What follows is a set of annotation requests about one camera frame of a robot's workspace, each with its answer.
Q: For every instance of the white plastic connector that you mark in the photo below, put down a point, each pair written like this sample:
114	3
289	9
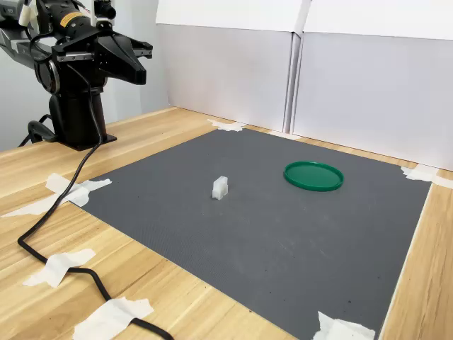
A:
26	16

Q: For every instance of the dark grey mat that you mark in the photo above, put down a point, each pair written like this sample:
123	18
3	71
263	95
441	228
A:
247	248

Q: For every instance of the small white plastic terminal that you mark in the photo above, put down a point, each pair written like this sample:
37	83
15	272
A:
219	188

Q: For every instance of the white tape piece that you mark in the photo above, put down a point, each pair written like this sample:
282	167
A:
339	329
56	182
419	174
109	317
226	124
56	267

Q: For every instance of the round green lid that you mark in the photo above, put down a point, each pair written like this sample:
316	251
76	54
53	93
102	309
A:
313	176

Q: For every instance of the long white tape strip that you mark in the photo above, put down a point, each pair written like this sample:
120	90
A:
32	209

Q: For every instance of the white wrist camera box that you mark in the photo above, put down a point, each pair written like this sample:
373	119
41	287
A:
103	14

